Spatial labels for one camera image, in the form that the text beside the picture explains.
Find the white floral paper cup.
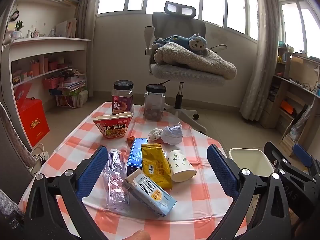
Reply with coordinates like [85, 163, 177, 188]
[167, 150, 197, 183]

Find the white curved bookshelf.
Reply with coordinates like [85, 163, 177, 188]
[1, 0, 89, 150]

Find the yellow snack bag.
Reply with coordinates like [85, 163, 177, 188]
[141, 143, 172, 190]

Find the white power strip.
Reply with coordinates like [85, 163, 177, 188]
[30, 149, 50, 173]

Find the left hand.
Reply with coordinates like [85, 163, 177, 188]
[123, 230, 151, 240]

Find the beige curtain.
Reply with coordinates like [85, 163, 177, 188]
[240, 0, 280, 121]
[75, 0, 100, 97]

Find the grey office chair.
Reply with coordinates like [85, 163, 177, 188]
[144, 1, 237, 134]

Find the beige right curtain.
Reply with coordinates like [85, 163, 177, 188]
[240, 0, 280, 121]

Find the beige left curtain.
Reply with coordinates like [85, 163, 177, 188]
[75, 0, 100, 97]

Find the beige fleece blanket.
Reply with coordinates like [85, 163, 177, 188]
[153, 42, 237, 80]

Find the cashew jar purple label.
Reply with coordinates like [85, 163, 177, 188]
[111, 80, 134, 114]

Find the clear jar with nuts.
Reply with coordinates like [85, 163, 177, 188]
[144, 84, 167, 121]

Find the wooden shelf unit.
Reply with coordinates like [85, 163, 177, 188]
[259, 47, 319, 155]

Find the white tissue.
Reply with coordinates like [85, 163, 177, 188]
[149, 128, 163, 141]

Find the checkered orange white tablecloth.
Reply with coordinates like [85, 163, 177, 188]
[19, 102, 232, 239]

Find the blue monkey plush toy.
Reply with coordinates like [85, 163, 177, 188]
[152, 33, 207, 55]

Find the clear plastic water bottle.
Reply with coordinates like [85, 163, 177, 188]
[103, 149, 130, 212]

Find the blue white milk carton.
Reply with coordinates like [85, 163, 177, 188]
[122, 169, 177, 217]

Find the orange peel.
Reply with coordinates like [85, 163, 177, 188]
[126, 136, 136, 145]

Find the bluish paper ball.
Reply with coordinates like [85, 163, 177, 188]
[161, 122, 183, 145]

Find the blue carton box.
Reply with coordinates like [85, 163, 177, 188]
[126, 138, 148, 175]

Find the white trash bin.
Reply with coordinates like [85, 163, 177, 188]
[228, 147, 275, 221]

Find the red instant noodle bowl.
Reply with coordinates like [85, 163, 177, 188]
[93, 112, 133, 139]

